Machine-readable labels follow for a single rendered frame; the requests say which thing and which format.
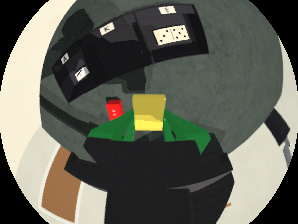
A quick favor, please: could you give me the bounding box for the red 9v battery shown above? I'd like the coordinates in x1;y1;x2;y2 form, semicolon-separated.
106;100;123;120

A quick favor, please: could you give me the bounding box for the white domino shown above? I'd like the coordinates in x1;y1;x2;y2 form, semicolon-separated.
153;25;189;45

